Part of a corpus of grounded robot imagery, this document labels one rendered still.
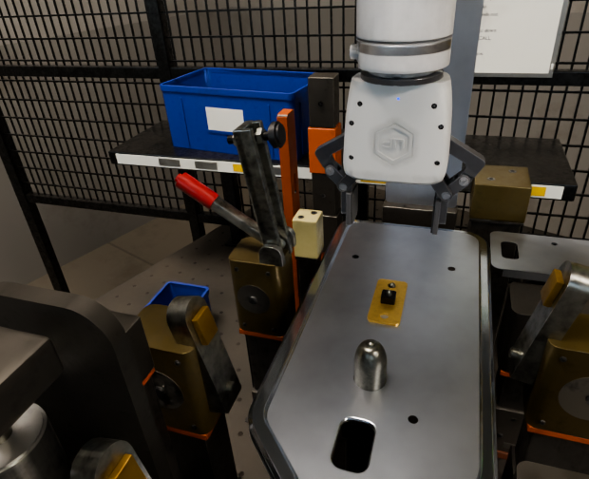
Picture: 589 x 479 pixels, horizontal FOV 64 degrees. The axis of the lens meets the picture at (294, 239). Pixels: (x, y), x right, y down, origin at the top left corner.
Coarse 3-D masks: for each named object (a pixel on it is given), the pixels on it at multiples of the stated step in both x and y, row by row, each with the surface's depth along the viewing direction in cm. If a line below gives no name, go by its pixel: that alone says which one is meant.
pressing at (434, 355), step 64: (384, 256) 67; (448, 256) 66; (320, 320) 56; (448, 320) 55; (320, 384) 48; (448, 384) 47; (256, 448) 43; (320, 448) 42; (384, 448) 41; (448, 448) 41
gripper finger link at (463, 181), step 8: (456, 176) 48; (464, 176) 46; (448, 184) 47; (456, 184) 47; (464, 184) 47; (456, 192) 48; (440, 200) 48; (440, 208) 49; (432, 216) 49; (440, 216) 49; (432, 224) 49; (432, 232) 50
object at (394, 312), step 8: (384, 280) 61; (392, 280) 61; (376, 288) 60; (384, 288) 60; (392, 288) 60; (400, 288) 60; (376, 296) 59; (384, 296) 57; (392, 296) 57; (400, 296) 58; (376, 304) 57; (384, 304) 57; (392, 304) 57; (400, 304) 57; (376, 312) 56; (384, 312) 56; (392, 312) 56; (400, 312) 56; (376, 320) 55; (384, 320) 55; (392, 320) 55; (400, 320) 55
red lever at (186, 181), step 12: (180, 180) 57; (192, 180) 58; (192, 192) 58; (204, 192) 58; (204, 204) 58; (216, 204) 58; (228, 204) 59; (228, 216) 58; (240, 216) 58; (240, 228) 58; (252, 228) 58
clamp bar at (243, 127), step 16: (240, 128) 51; (256, 128) 53; (272, 128) 50; (240, 144) 51; (256, 144) 54; (272, 144) 51; (240, 160) 52; (256, 160) 52; (256, 176) 53; (272, 176) 55; (256, 192) 54; (272, 192) 56; (256, 208) 55; (272, 208) 55; (272, 224) 55; (272, 240) 57; (288, 240) 59
